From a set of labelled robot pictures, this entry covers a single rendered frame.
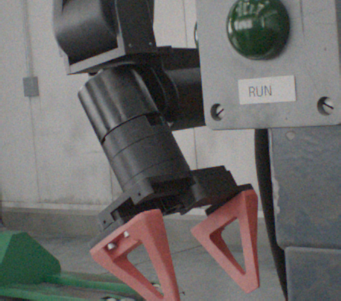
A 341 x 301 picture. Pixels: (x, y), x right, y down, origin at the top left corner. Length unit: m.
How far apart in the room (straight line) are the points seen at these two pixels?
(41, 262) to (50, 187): 2.50
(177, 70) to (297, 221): 0.35
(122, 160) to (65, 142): 7.69
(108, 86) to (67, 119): 7.62
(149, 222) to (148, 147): 0.08
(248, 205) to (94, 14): 0.20
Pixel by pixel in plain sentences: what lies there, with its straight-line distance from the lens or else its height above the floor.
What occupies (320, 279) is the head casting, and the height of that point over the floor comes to 1.16.
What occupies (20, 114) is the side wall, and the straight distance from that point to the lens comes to 8.85.
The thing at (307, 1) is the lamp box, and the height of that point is 1.29.
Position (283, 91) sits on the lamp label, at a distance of 0.40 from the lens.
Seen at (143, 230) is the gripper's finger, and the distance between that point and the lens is 0.66.
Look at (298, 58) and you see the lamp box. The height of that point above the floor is 1.27.
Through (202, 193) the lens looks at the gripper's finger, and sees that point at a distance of 0.71.
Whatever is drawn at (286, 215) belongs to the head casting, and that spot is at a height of 1.19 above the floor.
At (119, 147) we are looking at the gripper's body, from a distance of 0.72.
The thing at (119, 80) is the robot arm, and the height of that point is 1.27.
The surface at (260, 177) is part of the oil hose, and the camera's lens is 0.49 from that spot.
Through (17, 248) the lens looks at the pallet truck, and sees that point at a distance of 6.11.
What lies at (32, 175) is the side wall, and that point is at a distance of 8.82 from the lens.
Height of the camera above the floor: 1.26
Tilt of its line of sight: 3 degrees down
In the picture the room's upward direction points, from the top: 5 degrees counter-clockwise
